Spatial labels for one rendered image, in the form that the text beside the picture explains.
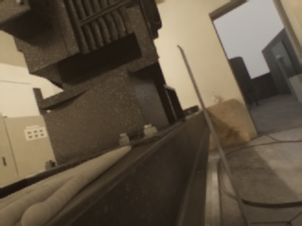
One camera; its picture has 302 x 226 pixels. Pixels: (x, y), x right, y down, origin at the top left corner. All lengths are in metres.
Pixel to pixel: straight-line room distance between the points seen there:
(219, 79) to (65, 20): 2.23
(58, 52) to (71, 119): 0.23
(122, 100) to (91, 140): 0.18
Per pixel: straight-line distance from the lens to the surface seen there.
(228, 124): 2.42
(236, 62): 6.97
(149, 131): 0.34
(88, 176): 0.19
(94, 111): 0.49
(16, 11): 0.64
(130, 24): 0.55
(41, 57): 0.65
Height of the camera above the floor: 0.70
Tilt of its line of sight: 5 degrees up
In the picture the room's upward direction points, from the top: 19 degrees counter-clockwise
